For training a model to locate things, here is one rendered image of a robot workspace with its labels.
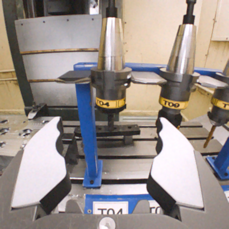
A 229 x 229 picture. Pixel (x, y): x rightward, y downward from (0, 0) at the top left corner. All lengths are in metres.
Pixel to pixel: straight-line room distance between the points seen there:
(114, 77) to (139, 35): 1.01
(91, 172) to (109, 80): 0.29
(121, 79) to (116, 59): 0.03
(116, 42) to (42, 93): 0.79
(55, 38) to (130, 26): 0.61
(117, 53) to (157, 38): 1.04
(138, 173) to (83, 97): 0.30
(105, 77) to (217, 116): 0.22
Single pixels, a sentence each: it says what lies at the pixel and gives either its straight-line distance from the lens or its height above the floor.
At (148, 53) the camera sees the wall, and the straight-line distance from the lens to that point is 1.20.
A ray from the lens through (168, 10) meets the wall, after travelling 1.27.
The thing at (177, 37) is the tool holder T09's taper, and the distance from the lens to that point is 0.22.
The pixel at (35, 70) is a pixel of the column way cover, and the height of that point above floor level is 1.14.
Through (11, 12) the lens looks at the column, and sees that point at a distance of 1.01.
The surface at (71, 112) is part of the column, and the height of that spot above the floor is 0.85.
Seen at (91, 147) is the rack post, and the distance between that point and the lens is 0.33.
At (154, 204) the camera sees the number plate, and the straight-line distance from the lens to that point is 0.35.
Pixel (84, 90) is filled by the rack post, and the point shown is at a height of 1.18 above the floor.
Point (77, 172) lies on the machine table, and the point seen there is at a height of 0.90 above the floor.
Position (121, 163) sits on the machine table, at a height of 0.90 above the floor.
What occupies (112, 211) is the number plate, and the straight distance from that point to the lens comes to 0.34.
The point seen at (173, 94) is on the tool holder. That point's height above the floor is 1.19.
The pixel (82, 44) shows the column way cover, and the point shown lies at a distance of 0.78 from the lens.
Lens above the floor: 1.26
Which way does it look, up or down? 29 degrees down
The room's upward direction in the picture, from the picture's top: 1 degrees clockwise
